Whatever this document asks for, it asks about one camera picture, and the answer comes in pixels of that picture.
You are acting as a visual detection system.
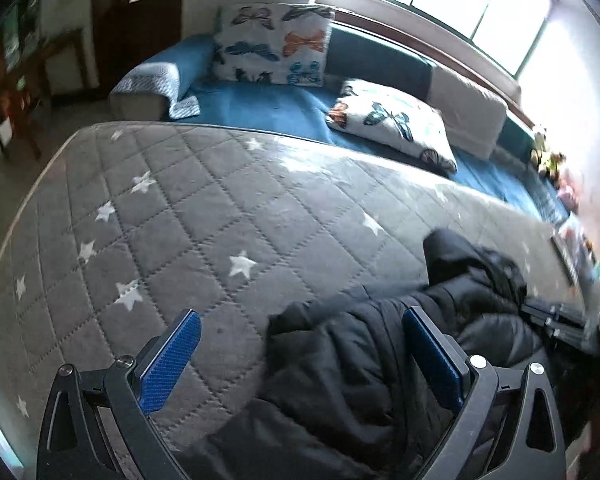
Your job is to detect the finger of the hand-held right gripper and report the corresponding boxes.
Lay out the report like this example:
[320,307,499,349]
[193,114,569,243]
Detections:
[521,299,598,352]

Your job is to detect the black puffer jacket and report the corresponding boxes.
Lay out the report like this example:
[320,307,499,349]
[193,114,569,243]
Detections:
[200,227,598,480]

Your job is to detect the blue window seat mat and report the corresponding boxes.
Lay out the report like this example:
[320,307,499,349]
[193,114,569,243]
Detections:
[152,34,571,223]

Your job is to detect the grey star quilted bed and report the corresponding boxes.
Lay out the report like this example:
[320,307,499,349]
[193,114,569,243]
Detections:
[0,121,588,480]

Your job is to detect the yellow green plush toy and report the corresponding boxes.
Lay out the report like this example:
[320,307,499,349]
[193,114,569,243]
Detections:
[529,125,568,181]

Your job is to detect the light blue rolled blanket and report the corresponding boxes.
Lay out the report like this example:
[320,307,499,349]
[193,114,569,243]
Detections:
[109,61,202,122]

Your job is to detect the dark wooden cabinet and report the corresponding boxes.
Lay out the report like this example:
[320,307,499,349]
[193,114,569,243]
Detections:
[91,0,187,95]

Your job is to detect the grey cushion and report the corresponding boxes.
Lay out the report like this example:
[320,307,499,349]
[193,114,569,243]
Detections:
[424,66,509,161]

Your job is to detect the butterfly print pillow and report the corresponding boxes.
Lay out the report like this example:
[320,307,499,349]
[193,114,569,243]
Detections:
[325,77,458,177]
[211,2,337,88]

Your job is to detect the teal backrest cushion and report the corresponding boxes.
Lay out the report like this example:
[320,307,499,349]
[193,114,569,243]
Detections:
[324,24,437,103]

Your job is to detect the picture books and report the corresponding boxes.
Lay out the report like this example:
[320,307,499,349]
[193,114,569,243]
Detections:
[551,211,600,293]

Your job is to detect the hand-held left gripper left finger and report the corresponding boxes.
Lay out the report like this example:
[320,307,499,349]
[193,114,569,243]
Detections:
[36,308,203,480]

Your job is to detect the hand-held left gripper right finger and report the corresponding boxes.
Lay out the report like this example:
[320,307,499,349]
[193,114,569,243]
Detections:
[402,305,567,480]

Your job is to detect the pink plush toy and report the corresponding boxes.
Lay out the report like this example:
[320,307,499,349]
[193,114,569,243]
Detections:
[556,174,582,212]

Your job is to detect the wooden chair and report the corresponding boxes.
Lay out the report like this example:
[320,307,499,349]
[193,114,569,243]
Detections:
[0,26,95,162]

